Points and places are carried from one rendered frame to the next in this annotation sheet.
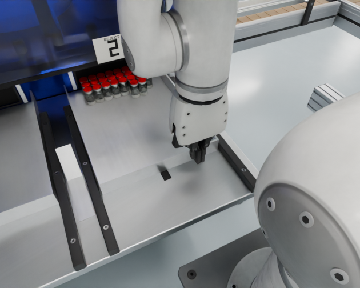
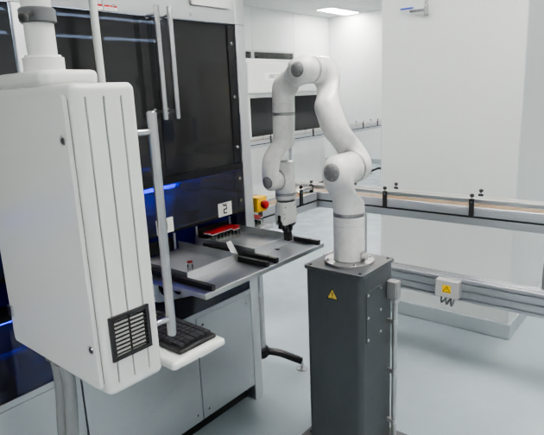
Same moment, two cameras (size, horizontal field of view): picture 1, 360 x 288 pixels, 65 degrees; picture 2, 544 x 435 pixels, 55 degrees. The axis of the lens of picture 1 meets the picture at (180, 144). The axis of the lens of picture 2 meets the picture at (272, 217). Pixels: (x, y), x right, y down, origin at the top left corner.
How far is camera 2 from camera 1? 1.79 m
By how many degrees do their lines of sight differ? 40
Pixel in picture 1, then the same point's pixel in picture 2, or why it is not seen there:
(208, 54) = (290, 180)
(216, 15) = (290, 168)
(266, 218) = (325, 173)
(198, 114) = (287, 207)
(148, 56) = (277, 179)
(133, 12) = (273, 167)
